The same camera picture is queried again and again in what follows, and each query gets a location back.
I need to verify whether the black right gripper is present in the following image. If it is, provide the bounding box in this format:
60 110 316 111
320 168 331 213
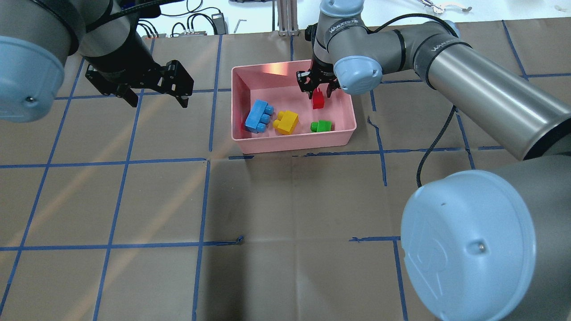
296 62 341 102

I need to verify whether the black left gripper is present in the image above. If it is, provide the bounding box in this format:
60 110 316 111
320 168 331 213
85 60 194 108

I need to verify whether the red toy block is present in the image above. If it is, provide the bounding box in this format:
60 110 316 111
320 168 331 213
312 87 325 110

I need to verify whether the green toy block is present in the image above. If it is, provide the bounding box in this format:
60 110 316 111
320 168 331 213
310 119 333 132

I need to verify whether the yellow toy block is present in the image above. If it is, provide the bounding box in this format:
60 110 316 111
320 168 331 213
273 110 298 136

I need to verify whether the blue toy block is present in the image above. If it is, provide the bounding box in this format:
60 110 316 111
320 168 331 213
244 99 274 134

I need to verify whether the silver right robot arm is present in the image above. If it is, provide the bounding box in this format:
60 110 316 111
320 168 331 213
292 76 451 321

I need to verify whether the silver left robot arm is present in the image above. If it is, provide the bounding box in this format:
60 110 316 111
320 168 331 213
0 0 194 123

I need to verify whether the pink plastic box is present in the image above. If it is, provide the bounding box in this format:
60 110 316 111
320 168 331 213
231 60 357 154

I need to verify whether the black power adapter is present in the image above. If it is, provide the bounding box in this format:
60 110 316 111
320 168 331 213
211 13 227 35

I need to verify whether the aluminium frame post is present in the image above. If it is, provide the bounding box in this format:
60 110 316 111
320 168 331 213
277 0 299 36

